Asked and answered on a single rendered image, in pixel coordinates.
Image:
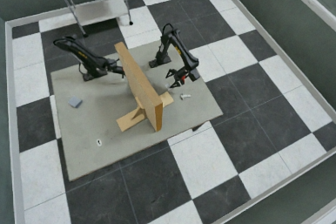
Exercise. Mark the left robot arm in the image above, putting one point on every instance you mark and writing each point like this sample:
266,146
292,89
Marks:
161,56

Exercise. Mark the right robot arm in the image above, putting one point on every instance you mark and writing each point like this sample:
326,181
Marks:
85,58

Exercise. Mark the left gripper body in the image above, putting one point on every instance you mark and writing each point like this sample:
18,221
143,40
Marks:
179,75

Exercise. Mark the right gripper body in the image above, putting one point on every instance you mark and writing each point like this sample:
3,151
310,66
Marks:
120,70

